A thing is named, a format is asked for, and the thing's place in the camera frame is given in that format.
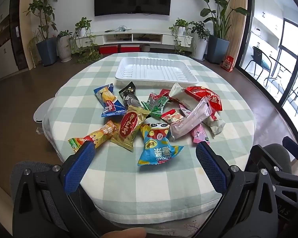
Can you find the small red white snack packet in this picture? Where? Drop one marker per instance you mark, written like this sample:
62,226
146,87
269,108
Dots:
172,116

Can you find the blue roll cake packet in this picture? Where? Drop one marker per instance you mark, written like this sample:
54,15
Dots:
108,99

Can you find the large-leaf plant in blue pot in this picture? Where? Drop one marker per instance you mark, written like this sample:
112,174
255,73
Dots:
218,49

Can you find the black snack packet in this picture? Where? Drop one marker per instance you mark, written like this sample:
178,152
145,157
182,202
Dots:
129,94

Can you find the red paper bag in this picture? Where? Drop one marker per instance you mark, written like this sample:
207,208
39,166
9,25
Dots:
228,64

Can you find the tall plant in blue pot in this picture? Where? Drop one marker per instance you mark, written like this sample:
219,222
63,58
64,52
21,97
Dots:
46,52

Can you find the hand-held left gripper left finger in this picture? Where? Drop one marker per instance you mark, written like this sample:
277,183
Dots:
79,169

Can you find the orange cartoon snack packet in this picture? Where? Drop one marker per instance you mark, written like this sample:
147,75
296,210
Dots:
99,136

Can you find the white plastic tray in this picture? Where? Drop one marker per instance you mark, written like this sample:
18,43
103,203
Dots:
154,70

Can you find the white television cabinet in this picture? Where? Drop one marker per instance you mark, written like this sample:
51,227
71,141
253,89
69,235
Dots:
144,37

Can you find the blue panda snack packet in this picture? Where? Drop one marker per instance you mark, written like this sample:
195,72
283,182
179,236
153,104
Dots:
156,146

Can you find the large red snack packet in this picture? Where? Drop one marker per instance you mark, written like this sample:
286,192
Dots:
208,96

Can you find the person's left hand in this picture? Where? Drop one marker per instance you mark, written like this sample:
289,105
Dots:
125,234

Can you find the trailing plant in white pot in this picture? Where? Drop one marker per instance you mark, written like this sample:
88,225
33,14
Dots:
83,29
180,28

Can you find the white round object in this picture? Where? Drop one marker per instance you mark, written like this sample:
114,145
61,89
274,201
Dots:
41,111

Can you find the translucent pink snack packet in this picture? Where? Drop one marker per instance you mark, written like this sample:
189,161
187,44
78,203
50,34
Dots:
188,124

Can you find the green snack packet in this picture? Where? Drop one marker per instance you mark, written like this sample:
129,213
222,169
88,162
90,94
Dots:
156,104

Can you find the green checked tablecloth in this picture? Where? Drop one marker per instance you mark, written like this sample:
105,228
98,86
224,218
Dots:
94,84

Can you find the plant in ribbed white pot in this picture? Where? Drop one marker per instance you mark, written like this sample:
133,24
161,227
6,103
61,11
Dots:
64,49

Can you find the gold and red snack packet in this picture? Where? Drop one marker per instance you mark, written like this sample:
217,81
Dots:
129,126

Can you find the small grey pot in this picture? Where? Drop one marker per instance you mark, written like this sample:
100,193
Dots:
145,48

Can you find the dark wooden cabinet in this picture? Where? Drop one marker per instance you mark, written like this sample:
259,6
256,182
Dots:
13,29

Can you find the black balcony table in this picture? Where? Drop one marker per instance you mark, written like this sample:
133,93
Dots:
278,69

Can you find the beige curtain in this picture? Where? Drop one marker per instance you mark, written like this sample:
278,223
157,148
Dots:
237,29

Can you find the pink cartoon snack packet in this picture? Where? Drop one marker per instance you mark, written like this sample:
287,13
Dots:
200,135

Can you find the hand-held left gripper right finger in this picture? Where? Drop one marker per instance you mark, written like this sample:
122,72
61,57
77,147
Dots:
212,169

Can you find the beige long snack packet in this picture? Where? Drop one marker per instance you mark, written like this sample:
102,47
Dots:
181,95

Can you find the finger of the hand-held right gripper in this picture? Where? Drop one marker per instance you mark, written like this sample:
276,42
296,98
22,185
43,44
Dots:
293,146
259,156

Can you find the bushy plant in white pot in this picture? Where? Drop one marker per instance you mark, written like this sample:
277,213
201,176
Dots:
198,47

